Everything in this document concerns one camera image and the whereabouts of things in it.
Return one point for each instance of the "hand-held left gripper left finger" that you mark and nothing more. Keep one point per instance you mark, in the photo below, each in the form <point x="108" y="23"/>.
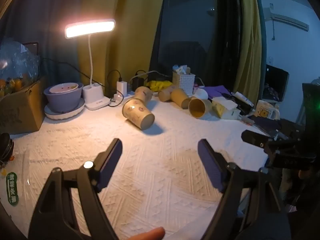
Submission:
<point x="111" y="160"/>

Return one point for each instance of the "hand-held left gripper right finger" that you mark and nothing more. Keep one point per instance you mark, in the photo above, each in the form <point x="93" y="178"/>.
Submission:
<point x="210" y="162"/>

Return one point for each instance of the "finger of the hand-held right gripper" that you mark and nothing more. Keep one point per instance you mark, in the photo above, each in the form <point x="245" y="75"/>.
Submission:
<point x="255" y="140"/>

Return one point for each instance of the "floral paper cup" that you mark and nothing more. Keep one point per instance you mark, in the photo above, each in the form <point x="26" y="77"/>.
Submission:
<point x="136" y="113"/>

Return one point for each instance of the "paper cup yellow inside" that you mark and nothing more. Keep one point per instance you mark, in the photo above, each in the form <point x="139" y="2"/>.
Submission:
<point x="200" y="107"/>

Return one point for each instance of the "tan paper cup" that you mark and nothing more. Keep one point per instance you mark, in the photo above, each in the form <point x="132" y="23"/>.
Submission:
<point x="143" y="93"/>

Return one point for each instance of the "small brown paper cup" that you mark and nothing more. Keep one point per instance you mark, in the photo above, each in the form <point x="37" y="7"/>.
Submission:
<point x="165" y="94"/>

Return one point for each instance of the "bear print mug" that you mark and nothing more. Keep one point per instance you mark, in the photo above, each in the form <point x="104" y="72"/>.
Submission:
<point x="266" y="110"/>

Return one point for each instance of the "white tube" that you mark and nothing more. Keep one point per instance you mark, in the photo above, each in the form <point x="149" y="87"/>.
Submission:
<point x="242" y="98"/>

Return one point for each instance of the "white textured tablecloth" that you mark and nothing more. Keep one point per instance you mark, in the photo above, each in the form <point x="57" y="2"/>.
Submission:
<point x="155" y="167"/>

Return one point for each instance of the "yellow white tissue box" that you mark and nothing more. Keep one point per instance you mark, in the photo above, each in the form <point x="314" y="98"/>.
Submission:
<point x="223" y="107"/>

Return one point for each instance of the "dark monitor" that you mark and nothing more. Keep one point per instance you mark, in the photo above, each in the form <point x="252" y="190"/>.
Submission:
<point x="276" y="82"/>

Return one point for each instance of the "purple cloth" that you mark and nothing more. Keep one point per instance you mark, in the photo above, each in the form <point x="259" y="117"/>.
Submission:
<point x="217" y="91"/>

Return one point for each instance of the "white power strip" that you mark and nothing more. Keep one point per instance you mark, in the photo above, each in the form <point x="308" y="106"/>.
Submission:
<point x="122" y="97"/>

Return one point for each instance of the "white desk lamp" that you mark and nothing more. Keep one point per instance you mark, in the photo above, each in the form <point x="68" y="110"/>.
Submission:
<point x="95" y="97"/>

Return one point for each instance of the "white rimmed plate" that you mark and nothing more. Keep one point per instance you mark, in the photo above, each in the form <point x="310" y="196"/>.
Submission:
<point x="65" y="113"/>

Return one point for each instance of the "white bowl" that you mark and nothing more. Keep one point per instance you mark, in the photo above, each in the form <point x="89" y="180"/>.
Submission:
<point x="201" y="94"/>

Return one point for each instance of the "white charger block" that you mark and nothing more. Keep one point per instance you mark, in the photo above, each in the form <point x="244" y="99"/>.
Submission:
<point x="122" y="87"/>

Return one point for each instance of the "purple bowl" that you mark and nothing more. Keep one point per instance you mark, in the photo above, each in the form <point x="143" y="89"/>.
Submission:
<point x="62" y="100"/>

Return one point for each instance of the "black power adapter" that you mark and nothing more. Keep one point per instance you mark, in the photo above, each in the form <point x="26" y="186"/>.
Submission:
<point x="138" y="82"/>

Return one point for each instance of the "white woven basket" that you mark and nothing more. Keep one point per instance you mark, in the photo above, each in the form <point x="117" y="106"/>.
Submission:
<point x="183" y="82"/>

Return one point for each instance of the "white plate with food scraps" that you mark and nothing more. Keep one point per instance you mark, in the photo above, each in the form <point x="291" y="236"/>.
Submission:
<point x="63" y="88"/>

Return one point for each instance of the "yellow cloth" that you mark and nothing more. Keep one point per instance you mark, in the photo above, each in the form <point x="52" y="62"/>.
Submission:
<point x="157" y="85"/>

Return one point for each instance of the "clear bag with green label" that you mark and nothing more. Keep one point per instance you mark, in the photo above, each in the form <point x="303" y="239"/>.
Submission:
<point x="12" y="190"/>

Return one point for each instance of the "cardboard box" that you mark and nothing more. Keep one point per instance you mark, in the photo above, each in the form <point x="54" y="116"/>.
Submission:
<point x="20" y="110"/>

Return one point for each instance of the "black round lid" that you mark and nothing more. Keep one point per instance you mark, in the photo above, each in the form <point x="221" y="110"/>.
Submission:
<point x="5" y="146"/>

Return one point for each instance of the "white air conditioner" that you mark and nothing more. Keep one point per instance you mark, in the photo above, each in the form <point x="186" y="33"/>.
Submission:
<point x="285" y="17"/>

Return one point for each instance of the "yellow curtain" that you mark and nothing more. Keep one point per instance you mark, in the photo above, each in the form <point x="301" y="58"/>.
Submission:
<point x="125" y="30"/>

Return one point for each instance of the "clear plastic bag of fruit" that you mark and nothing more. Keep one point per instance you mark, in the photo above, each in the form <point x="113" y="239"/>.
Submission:
<point x="17" y="65"/>

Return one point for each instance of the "dark tablet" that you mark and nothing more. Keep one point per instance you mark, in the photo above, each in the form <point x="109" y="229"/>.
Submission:
<point x="31" y="48"/>

